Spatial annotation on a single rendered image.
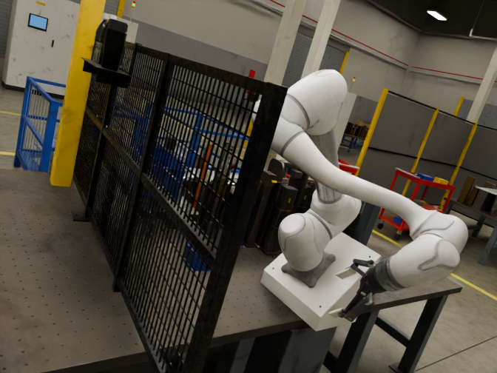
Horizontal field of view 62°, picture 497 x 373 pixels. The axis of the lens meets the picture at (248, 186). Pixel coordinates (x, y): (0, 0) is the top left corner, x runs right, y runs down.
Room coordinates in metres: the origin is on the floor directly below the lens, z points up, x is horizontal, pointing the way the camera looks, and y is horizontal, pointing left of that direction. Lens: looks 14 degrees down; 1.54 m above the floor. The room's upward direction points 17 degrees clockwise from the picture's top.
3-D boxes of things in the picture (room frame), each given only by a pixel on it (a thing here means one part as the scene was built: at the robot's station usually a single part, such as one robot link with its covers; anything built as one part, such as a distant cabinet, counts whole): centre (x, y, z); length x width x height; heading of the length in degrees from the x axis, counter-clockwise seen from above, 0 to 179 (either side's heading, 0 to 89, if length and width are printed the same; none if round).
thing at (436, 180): (6.00, -2.39, 0.49); 0.81 x 0.46 x 0.97; 119
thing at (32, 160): (3.97, 1.77, 0.47); 1.20 x 0.80 x 0.95; 40
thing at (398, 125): (7.87, -2.86, 1.00); 3.44 x 0.14 x 2.00; 131
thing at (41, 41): (9.13, 4.47, 1.22); 2.40 x 0.54 x 2.45; 132
